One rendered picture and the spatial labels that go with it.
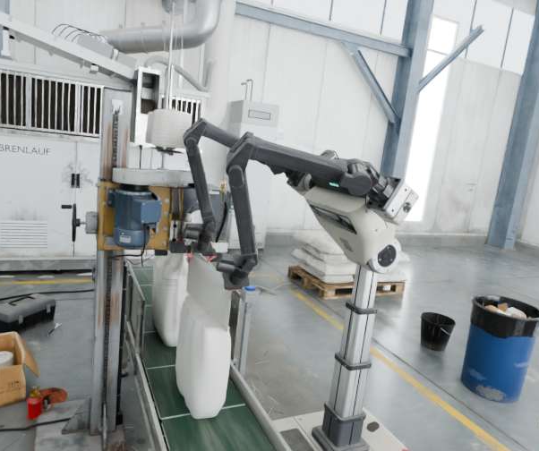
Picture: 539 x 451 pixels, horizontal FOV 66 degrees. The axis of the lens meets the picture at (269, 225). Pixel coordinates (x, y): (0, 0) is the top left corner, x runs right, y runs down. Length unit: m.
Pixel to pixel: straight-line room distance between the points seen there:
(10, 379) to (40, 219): 2.31
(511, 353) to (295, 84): 4.91
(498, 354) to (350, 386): 1.64
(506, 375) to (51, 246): 4.24
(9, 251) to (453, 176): 7.60
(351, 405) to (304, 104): 5.49
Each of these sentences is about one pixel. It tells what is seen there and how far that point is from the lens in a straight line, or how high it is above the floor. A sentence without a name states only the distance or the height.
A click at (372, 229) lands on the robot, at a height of 1.33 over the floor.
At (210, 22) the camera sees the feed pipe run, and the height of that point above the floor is 2.68.
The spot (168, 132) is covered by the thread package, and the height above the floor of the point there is 1.59.
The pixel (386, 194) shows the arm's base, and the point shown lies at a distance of 1.38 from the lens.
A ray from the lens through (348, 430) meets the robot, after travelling 2.12.
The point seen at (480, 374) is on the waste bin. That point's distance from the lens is 3.51.
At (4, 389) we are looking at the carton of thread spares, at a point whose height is 0.10.
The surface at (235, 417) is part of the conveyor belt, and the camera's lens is 2.06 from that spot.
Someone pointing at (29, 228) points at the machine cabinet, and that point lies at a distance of 4.86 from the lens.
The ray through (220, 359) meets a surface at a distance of 1.88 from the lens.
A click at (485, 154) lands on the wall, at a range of 9.74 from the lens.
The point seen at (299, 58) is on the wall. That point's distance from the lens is 6.93.
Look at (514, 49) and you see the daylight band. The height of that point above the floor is 4.01.
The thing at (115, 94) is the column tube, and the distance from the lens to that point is 2.08.
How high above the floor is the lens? 1.58
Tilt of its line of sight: 11 degrees down
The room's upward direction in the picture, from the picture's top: 7 degrees clockwise
